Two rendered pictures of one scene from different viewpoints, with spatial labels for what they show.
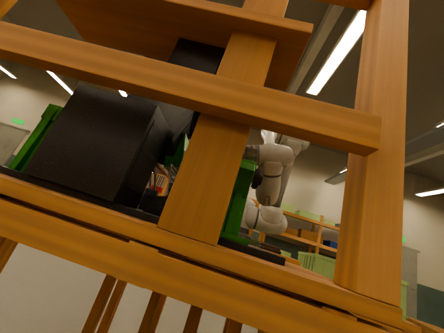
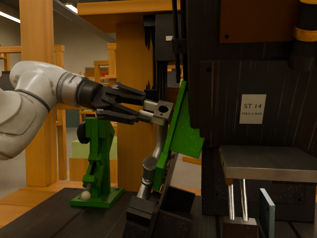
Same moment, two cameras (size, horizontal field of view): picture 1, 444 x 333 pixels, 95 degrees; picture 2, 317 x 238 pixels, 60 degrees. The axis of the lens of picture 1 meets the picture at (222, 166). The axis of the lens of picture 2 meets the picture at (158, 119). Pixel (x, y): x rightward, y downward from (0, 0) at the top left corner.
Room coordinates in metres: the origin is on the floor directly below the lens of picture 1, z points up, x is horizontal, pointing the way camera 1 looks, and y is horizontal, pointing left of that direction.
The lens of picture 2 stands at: (1.56, 0.19, 1.24)
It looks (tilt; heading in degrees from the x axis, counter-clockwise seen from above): 5 degrees down; 185
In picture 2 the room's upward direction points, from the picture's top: straight up
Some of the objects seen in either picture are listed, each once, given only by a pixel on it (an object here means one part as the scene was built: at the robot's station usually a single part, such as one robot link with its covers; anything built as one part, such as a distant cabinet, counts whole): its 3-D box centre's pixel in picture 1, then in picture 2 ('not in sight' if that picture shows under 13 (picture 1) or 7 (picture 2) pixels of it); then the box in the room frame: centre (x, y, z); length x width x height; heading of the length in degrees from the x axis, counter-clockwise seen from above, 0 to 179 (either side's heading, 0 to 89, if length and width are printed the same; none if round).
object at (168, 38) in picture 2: (197, 72); (183, 40); (0.63, 0.20, 1.42); 0.17 x 0.12 x 0.15; 85
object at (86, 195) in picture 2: not in sight; (87, 189); (0.77, -0.09, 0.96); 0.06 x 0.03 x 0.06; 175
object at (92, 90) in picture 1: (109, 148); (252, 152); (0.72, 0.41, 1.07); 0.30 x 0.18 x 0.34; 85
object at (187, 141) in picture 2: (178, 156); (187, 124); (0.90, 0.21, 1.17); 0.13 x 0.12 x 0.20; 85
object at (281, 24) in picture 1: (175, 34); (216, 13); (0.59, 0.31, 1.52); 0.90 x 0.25 x 0.04; 85
